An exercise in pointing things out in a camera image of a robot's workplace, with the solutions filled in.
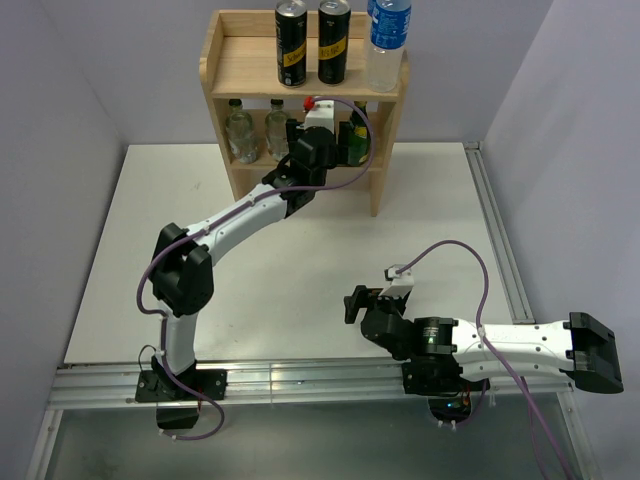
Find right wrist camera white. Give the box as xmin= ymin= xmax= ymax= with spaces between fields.
xmin=379 ymin=264 xmax=414 ymax=299

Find clear soda bottle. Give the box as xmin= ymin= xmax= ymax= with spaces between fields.
xmin=265 ymin=99 xmax=290 ymax=161
xmin=225 ymin=99 xmax=258 ymax=164

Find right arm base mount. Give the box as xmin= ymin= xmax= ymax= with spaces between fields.
xmin=401 ymin=361 xmax=490 ymax=424

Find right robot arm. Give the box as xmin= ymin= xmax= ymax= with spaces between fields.
xmin=344 ymin=285 xmax=624 ymax=396

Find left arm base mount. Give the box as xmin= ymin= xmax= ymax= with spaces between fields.
xmin=134 ymin=363 xmax=227 ymax=430

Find aluminium frame rails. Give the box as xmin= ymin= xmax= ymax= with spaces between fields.
xmin=24 ymin=141 xmax=601 ymax=480

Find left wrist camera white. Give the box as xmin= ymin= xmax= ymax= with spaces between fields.
xmin=303 ymin=97 xmax=335 ymax=133

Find green bottle yellow label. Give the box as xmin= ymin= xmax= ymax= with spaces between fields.
xmin=347 ymin=110 xmax=371 ymax=167

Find wooden two-tier shelf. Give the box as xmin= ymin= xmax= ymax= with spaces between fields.
xmin=199 ymin=10 xmax=410 ymax=216

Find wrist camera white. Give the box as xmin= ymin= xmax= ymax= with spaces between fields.
xmin=303 ymin=97 xmax=335 ymax=133
xmin=379 ymin=264 xmax=414 ymax=299

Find front clear water bottle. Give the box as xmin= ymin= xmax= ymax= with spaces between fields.
xmin=365 ymin=0 xmax=412 ymax=92

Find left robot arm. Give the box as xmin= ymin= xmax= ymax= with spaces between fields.
xmin=141 ymin=121 xmax=347 ymax=399

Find black can yellow label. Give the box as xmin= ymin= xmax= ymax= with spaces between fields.
xmin=318 ymin=0 xmax=351 ymax=85

